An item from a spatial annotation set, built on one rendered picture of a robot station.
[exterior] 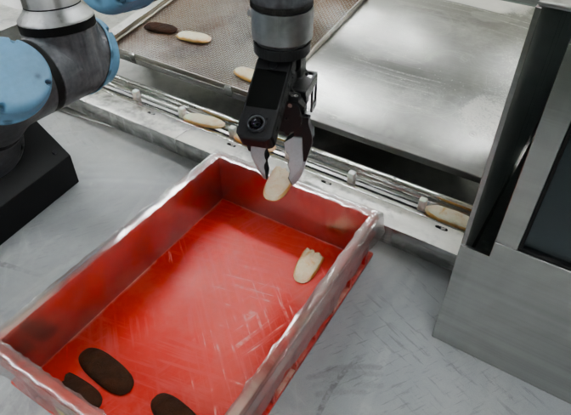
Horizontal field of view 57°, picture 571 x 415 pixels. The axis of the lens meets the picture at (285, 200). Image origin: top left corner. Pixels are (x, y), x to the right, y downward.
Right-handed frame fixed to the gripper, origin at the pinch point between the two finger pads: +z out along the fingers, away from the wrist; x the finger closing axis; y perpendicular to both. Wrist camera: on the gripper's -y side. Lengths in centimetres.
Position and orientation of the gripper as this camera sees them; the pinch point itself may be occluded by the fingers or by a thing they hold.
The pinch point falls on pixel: (278, 177)
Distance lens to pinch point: 76.0
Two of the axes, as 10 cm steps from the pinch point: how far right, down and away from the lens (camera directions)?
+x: -9.5, -2.0, 2.3
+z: 0.0, 7.6, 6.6
